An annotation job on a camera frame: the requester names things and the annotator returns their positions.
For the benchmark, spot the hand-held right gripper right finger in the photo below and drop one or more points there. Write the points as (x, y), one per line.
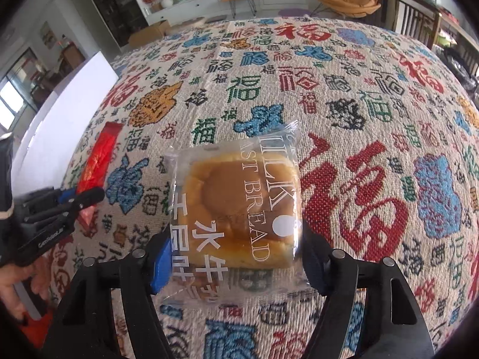
(316, 265)

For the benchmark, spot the dark wooden chair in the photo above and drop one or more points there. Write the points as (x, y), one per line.
(415, 18)

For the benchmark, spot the black display cabinet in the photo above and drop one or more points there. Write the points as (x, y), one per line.
(112, 3)

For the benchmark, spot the clear bread packet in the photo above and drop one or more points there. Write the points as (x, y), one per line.
(239, 209)

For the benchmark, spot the person's left hand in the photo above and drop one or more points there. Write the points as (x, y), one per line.
(22, 288)

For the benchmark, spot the purple round cushion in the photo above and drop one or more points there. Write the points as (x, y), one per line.
(293, 12)

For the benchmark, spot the framed wall picture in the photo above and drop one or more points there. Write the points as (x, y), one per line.
(48, 34)

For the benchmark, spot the red snack packet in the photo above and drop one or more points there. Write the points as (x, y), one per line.
(99, 160)

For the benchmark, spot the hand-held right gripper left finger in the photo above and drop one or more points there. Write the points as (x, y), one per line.
(161, 269)

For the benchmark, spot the cluttered wooden desk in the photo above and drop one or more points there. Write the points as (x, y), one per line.
(458, 41)

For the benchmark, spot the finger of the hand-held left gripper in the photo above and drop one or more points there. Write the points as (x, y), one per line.
(88, 199)
(48, 199)

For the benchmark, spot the printed woven blanket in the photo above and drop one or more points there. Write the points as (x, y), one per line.
(355, 138)

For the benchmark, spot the white cardboard box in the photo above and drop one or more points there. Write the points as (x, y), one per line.
(63, 112)

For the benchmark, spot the brown cardboard box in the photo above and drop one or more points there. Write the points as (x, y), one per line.
(148, 35)

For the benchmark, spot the red flower arrangement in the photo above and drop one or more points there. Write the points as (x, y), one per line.
(150, 0)

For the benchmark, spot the white round vase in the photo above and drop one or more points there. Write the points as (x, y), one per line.
(167, 2)

